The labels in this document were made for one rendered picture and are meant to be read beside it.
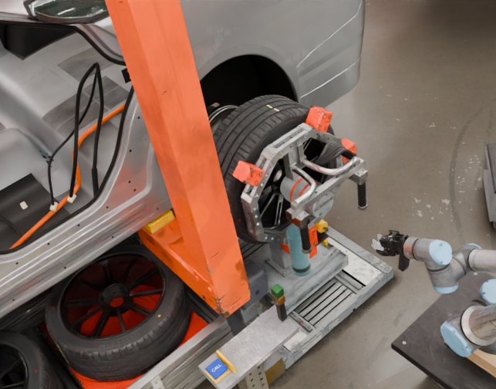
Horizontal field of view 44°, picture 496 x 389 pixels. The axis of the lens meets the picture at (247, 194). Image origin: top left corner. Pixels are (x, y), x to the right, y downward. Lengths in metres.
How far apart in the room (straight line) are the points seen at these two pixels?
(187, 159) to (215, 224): 0.35
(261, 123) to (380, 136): 1.89
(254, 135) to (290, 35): 0.64
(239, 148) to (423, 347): 1.17
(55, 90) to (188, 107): 1.60
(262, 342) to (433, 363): 0.73
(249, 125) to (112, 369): 1.23
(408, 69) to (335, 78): 1.78
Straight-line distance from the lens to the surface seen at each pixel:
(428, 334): 2.87
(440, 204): 3.84
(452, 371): 2.78
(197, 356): 2.88
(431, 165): 4.11
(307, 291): 3.22
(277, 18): 2.89
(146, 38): 1.84
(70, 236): 2.71
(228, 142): 2.58
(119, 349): 2.78
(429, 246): 2.40
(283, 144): 2.52
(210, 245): 2.37
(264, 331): 2.72
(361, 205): 2.71
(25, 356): 2.94
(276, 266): 3.22
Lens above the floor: 2.66
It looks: 42 degrees down
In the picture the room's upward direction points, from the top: 12 degrees counter-clockwise
